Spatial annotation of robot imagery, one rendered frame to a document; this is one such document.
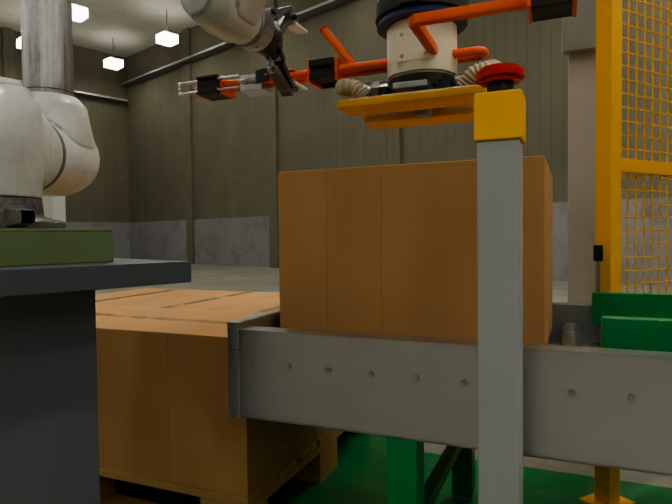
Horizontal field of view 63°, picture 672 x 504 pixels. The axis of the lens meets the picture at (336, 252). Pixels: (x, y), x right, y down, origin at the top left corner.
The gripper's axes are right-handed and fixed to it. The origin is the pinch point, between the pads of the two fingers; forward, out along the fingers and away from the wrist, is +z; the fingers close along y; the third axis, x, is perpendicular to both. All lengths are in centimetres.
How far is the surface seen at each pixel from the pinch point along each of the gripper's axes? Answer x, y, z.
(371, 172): 19.2, 27.9, -3.7
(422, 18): 32.7, -0.6, -12.8
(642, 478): 84, 120, 79
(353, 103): 13.7, 11.5, -0.2
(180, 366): -33, 76, -4
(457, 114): 34.1, 11.8, 19.0
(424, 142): -193, -138, 957
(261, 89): -17.1, 2.6, 11.2
